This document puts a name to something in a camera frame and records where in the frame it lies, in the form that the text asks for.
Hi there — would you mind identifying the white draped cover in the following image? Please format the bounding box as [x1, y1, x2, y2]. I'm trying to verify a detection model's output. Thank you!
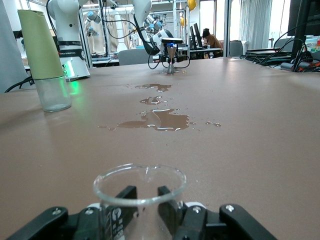
[0, 0, 29, 95]

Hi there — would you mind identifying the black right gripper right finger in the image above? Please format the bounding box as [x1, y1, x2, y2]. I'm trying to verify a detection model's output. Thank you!
[157, 185, 278, 240]

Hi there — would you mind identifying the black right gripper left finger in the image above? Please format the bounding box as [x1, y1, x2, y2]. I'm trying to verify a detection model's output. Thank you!
[4, 184, 138, 240]

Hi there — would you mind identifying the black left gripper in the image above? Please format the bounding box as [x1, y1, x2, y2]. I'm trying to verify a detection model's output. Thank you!
[159, 42, 186, 63]

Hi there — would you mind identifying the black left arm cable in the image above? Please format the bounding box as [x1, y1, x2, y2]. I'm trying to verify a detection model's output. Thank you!
[147, 47, 191, 70]

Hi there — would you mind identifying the green sleeved glass bottle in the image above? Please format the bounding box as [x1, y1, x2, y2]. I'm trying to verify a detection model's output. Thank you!
[17, 9, 73, 113]

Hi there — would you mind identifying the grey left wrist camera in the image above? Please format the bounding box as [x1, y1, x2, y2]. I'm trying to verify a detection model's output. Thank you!
[161, 37, 184, 45]

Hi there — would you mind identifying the small spilled liquid puddle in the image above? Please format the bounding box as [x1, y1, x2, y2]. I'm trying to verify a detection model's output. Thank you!
[139, 95, 168, 105]

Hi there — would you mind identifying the clear glass beaker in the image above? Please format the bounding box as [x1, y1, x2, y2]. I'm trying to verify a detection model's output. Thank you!
[93, 163, 188, 240]

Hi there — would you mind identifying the seated person brown jacket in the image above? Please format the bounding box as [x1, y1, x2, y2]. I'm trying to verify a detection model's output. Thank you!
[202, 28, 223, 51]

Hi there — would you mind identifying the grey office chair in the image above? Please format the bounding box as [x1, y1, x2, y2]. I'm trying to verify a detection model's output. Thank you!
[117, 48, 153, 66]

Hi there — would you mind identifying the black computer monitor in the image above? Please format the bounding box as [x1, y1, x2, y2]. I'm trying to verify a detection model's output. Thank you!
[287, 0, 320, 37]

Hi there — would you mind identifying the metal double jigger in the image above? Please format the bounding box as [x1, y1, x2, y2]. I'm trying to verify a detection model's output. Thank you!
[162, 46, 180, 75]

